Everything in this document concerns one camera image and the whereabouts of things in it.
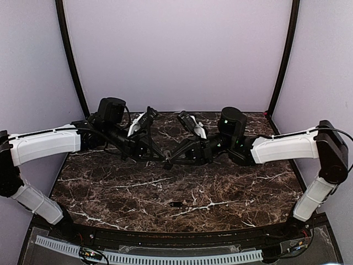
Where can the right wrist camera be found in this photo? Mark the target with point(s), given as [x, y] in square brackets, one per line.
[191, 124]

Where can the circuit board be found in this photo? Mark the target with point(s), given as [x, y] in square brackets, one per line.
[87, 253]
[297, 246]

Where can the black front rail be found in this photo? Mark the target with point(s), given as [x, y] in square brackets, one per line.
[96, 236]

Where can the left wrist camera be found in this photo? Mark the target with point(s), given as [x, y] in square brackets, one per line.
[141, 122]

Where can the black left corner post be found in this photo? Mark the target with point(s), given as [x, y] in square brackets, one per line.
[61, 16]

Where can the silver keyring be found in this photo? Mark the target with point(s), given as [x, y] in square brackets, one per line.
[167, 154]

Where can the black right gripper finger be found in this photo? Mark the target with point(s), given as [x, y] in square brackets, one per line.
[185, 150]
[183, 161]

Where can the white slotted cable duct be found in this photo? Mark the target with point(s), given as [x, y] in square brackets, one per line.
[121, 258]

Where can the left circuit board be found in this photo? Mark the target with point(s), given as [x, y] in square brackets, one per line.
[87, 253]

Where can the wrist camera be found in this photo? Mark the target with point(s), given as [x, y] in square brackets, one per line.
[191, 124]
[141, 122]

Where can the black corner post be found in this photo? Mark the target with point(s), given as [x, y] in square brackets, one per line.
[61, 16]
[285, 58]

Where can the key with black head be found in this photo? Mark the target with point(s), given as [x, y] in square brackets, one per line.
[176, 204]

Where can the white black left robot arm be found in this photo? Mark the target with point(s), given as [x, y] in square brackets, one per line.
[99, 129]

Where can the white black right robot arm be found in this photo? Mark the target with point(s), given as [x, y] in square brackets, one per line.
[322, 142]

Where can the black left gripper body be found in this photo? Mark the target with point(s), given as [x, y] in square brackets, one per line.
[133, 142]

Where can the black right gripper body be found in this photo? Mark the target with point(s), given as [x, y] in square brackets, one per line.
[206, 152]

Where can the right circuit board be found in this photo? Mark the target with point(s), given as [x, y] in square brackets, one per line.
[297, 246]

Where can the black right corner post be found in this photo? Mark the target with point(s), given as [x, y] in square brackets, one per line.
[285, 58]

